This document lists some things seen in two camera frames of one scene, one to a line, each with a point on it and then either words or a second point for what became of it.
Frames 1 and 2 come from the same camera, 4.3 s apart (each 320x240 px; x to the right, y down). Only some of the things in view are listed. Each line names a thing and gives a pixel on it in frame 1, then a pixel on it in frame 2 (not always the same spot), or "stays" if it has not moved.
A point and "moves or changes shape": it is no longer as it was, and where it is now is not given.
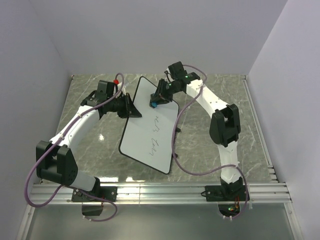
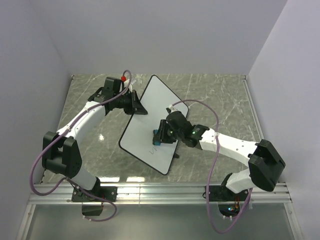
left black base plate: x=109 y=193 stays
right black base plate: x=226 y=193 stays
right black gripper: x=160 y=91 -> x=163 y=125
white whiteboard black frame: x=150 y=139 moves or changes shape
